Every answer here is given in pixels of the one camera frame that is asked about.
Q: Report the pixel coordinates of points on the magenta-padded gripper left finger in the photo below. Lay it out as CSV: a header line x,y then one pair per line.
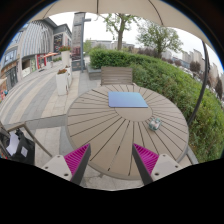
x,y
58,165

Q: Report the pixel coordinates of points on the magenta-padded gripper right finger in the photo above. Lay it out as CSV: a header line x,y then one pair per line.
x,y
165,165

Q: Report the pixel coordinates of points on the transparent computer mouse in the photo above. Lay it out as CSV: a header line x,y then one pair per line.
x,y
155,124

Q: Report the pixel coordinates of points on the blue square mouse pad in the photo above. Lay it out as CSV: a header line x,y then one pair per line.
x,y
127,99

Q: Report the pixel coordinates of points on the black bag with white papers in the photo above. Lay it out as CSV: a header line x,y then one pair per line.
x,y
23,151

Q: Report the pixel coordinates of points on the brown slatted wooden chair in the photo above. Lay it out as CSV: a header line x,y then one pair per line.
x,y
116,75

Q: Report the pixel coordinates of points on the curved black parasol pole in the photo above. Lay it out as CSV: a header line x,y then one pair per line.
x,y
207,66

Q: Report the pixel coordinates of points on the tall white planter with flowers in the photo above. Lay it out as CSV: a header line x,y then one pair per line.
x,y
65,57

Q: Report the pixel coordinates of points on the distant apartment buildings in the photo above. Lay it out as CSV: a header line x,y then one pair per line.
x,y
196,56

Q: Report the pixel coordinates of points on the grey shopfront building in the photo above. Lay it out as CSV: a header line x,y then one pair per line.
x,y
30,46

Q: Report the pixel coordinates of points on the grey street lamp pole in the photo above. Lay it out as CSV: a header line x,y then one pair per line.
x,y
82,43

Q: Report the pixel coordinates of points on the broad green tree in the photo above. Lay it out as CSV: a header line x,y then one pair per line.
x,y
159,36

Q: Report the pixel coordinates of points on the tall grey tower building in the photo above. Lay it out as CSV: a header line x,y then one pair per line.
x,y
77,33

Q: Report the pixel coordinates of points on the slender green tree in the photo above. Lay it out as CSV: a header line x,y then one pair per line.
x,y
120,31

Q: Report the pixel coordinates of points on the beige parasol canopy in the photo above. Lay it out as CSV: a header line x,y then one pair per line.
x,y
133,6

